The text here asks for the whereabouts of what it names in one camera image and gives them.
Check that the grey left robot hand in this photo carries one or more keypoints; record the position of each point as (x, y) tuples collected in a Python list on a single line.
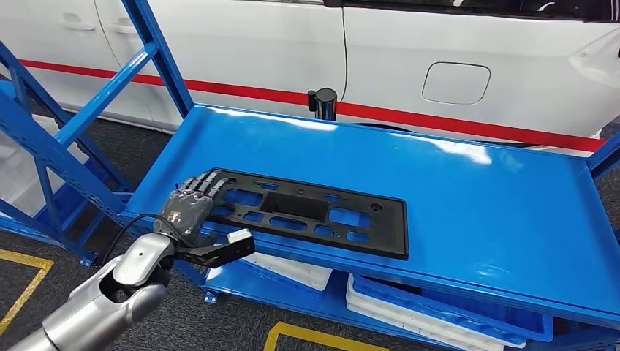
[(186, 213)]

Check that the black plastic panel part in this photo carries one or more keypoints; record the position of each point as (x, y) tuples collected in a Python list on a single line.
[(295, 208)]

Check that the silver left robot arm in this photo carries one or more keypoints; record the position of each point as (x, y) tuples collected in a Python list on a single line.
[(97, 310)]

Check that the blue metal shelf rack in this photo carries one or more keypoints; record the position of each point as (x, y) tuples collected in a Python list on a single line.
[(484, 203), (48, 194)]

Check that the white plastic crate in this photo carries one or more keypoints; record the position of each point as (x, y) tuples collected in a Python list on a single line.
[(387, 317), (290, 271)]

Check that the white car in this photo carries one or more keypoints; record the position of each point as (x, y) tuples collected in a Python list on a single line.
[(242, 48)]

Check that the blue plastic crate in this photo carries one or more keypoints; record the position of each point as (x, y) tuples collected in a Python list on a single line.
[(484, 315)]

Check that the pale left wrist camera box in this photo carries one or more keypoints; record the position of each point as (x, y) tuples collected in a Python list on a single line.
[(240, 236)]

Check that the black stanchion post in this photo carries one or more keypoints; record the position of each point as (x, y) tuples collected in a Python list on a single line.
[(323, 104)]

